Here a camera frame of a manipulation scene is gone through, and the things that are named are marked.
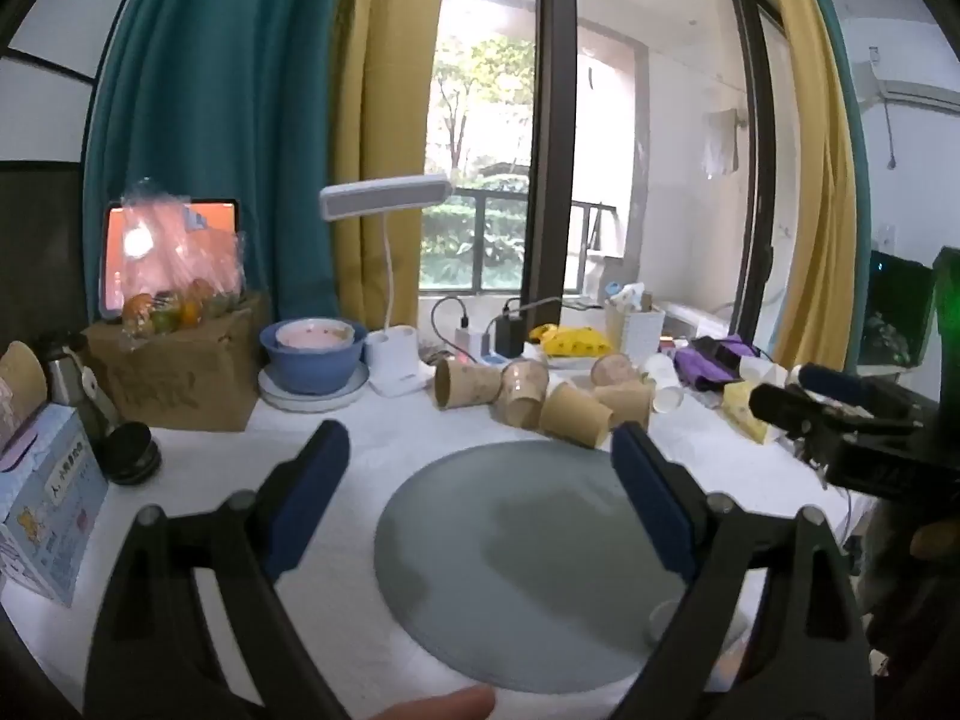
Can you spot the yellow sponge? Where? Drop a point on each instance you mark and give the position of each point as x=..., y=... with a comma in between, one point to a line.
x=746, y=409

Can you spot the balcony railing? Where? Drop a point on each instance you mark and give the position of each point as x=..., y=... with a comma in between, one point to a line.
x=472, y=240

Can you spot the steel thermos flask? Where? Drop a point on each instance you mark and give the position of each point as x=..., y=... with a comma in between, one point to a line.
x=71, y=379

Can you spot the white plate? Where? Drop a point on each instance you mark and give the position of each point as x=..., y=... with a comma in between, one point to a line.
x=319, y=399

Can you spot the teal curtain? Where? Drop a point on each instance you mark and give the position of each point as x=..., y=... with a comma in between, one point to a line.
x=225, y=90

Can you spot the white air conditioner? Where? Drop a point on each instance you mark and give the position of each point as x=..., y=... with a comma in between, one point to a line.
x=911, y=82

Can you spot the purple cloth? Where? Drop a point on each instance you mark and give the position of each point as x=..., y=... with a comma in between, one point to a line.
x=712, y=360

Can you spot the yellow curtain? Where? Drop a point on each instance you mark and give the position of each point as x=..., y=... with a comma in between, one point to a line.
x=817, y=165
x=390, y=90

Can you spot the plastic bag of fruit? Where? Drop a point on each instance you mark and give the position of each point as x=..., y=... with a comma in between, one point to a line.
x=176, y=270

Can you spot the white hanging cloth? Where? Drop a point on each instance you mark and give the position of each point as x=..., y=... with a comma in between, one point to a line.
x=720, y=142

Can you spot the person's left hand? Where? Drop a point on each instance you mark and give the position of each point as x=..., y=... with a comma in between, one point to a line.
x=435, y=705

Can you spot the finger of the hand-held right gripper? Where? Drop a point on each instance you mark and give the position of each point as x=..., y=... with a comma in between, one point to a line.
x=829, y=381
x=784, y=405

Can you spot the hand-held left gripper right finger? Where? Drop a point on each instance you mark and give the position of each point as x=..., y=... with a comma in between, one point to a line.
x=654, y=504

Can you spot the black charger plug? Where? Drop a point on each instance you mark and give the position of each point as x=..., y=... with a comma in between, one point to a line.
x=510, y=330

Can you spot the white pen holder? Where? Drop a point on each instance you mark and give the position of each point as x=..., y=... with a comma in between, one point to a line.
x=637, y=334

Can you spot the blue bowl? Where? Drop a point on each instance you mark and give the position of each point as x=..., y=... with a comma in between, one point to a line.
x=311, y=371

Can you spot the black round lid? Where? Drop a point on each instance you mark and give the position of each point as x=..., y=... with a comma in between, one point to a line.
x=133, y=454

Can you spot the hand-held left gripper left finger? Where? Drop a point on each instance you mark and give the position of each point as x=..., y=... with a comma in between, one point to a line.
x=307, y=487

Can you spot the pink bowl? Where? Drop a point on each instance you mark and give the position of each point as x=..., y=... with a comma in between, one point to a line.
x=313, y=335

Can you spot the white desk lamp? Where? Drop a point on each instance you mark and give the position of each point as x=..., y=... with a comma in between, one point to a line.
x=394, y=367

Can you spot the light blue tissue box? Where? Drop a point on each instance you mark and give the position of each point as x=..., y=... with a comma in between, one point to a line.
x=45, y=510

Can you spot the cardboard box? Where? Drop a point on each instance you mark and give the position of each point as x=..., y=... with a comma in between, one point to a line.
x=180, y=382

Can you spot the grey round plate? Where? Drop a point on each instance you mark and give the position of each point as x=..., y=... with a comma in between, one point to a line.
x=517, y=562

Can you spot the brown paper cup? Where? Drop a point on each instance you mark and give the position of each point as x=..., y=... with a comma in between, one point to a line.
x=613, y=370
x=628, y=403
x=466, y=384
x=574, y=414
x=521, y=390

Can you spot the dark monitor screen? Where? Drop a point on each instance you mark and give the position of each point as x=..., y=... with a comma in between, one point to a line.
x=896, y=315

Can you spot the tablet with orange screen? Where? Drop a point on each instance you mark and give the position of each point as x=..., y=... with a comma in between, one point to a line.
x=217, y=232

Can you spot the white paper cup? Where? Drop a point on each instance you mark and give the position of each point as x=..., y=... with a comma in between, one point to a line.
x=664, y=386

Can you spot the white charger plug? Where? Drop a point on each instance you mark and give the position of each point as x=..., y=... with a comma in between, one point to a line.
x=470, y=343

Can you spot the yellow toy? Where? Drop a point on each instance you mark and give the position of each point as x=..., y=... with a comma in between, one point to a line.
x=574, y=341

